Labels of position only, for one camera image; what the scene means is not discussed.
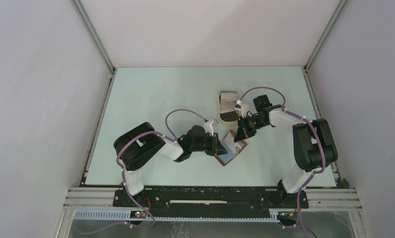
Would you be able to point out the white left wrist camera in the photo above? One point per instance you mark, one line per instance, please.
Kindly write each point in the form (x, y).
(209, 126)

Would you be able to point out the white credit card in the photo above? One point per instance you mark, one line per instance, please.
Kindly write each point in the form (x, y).
(230, 145)

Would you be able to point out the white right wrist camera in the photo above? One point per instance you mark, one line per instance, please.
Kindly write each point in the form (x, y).
(241, 108)

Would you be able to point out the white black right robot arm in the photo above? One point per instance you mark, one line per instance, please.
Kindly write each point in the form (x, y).
(313, 144)

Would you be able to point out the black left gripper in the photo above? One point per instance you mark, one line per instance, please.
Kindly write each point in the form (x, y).
(216, 147)

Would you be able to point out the aluminium frame rail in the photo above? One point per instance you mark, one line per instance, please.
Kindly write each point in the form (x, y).
(91, 203)

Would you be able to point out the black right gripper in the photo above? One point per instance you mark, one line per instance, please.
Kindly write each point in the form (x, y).
(243, 132)

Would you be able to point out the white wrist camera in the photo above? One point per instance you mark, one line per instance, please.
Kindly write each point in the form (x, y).
(241, 108)
(209, 126)

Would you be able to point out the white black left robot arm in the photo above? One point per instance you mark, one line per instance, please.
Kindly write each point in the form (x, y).
(138, 146)

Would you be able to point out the black card in tray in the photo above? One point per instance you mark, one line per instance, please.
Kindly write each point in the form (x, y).
(229, 117)

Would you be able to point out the brown leather card holder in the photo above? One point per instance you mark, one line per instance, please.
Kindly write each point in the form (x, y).
(227, 158)

